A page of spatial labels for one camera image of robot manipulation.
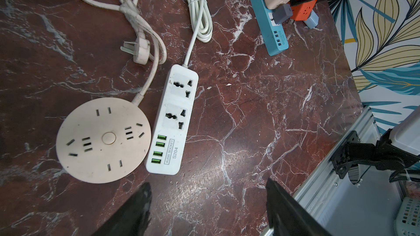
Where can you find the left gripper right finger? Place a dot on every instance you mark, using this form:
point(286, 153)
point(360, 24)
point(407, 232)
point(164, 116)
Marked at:
point(286, 216)

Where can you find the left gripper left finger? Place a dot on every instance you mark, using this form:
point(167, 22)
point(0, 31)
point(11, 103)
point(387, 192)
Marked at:
point(132, 218)

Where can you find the red plug adapter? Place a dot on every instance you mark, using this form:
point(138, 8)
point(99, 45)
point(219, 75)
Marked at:
point(302, 11)

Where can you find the blue plug adapter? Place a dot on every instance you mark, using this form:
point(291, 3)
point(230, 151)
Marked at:
point(312, 19)

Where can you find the dark grey plug adapter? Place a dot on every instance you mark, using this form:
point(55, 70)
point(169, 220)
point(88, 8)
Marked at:
point(281, 14)

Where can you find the teal power strip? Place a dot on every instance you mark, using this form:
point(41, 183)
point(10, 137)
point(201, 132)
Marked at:
point(273, 35)

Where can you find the white power strip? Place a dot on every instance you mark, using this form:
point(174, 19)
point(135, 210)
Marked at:
point(172, 121)

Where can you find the round pink power socket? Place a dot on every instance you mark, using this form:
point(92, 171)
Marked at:
point(103, 140)

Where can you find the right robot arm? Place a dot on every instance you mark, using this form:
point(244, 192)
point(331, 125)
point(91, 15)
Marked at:
point(382, 43)

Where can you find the white plastic basket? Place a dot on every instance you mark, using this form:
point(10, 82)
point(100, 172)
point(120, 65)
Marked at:
point(407, 222)

